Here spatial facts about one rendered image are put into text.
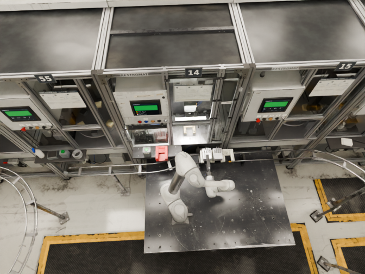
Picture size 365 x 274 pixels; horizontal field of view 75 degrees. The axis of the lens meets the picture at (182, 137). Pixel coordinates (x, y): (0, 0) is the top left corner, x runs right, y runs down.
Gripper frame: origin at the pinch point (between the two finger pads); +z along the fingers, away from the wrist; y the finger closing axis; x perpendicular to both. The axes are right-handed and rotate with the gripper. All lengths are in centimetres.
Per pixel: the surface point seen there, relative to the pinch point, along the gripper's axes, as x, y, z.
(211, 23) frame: -2, 105, 79
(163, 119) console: 43, 50, 21
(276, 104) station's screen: -55, 69, 19
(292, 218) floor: -114, -89, -56
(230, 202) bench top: -22, -21, -44
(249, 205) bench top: -42, -21, -48
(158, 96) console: 44, 84, 23
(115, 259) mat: 114, -86, -90
